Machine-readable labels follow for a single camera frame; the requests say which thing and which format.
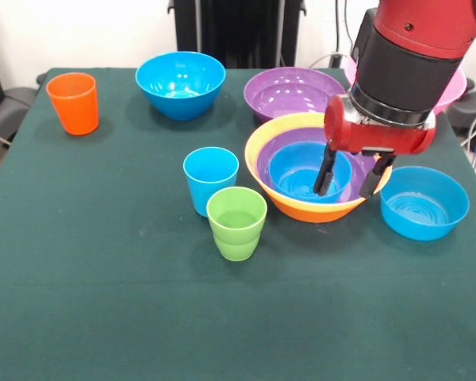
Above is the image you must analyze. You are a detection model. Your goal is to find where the pink plastic bowl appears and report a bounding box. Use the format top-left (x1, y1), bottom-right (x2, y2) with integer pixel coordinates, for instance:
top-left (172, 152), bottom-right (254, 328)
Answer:
top-left (344, 55), bottom-right (468, 116)

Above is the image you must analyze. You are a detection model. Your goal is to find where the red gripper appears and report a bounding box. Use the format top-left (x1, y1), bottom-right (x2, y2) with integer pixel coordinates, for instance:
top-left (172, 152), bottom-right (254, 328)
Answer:
top-left (313, 94), bottom-right (438, 199)

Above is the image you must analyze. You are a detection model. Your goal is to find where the green plastic cup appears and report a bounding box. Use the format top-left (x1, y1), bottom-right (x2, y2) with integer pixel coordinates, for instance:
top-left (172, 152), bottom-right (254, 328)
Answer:
top-left (205, 186), bottom-right (268, 262)

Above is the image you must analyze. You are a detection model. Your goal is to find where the light blue plastic cup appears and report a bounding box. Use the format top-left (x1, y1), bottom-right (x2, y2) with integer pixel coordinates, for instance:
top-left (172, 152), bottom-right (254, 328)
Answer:
top-left (182, 146), bottom-right (240, 217)

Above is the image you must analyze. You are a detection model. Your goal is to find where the black rounded equipment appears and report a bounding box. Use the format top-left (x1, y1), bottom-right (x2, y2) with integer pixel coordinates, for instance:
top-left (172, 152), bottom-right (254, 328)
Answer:
top-left (446, 78), bottom-right (476, 137)

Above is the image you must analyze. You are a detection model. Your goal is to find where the grey cable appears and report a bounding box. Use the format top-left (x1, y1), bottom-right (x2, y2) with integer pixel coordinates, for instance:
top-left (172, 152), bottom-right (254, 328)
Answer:
top-left (309, 51), bottom-right (348, 69)

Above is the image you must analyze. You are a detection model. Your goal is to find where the orange plastic cup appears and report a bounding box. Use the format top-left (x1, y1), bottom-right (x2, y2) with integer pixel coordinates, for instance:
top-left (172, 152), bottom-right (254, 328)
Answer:
top-left (45, 71), bottom-right (100, 137)

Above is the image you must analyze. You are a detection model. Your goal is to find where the dark green tablecloth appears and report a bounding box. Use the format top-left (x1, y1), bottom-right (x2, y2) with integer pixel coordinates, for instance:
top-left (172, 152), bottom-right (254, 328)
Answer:
top-left (0, 67), bottom-right (476, 381)

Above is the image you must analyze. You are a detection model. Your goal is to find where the purple plastic bowl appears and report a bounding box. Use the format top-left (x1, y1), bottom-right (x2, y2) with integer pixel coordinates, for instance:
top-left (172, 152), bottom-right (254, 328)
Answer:
top-left (255, 125), bottom-right (378, 204)
top-left (244, 66), bottom-right (352, 124)

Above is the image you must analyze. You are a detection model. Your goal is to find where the shallow blue plastic bowl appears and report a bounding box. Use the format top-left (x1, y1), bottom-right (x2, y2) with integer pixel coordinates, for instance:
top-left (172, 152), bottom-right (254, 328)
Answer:
top-left (379, 165), bottom-right (470, 242)
top-left (268, 141), bottom-right (354, 205)

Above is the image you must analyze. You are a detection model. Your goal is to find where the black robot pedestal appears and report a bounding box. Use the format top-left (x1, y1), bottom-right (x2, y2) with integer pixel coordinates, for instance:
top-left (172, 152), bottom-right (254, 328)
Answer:
top-left (168, 0), bottom-right (307, 68)

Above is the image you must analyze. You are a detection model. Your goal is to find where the deep blue plastic bowl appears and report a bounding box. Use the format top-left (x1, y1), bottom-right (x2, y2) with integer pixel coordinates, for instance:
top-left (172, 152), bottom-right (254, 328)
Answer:
top-left (135, 51), bottom-right (227, 121)

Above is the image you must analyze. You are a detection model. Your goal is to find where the orange plastic bowl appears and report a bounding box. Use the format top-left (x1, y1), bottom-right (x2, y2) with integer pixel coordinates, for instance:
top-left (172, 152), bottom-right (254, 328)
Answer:
top-left (244, 112), bottom-right (393, 224)

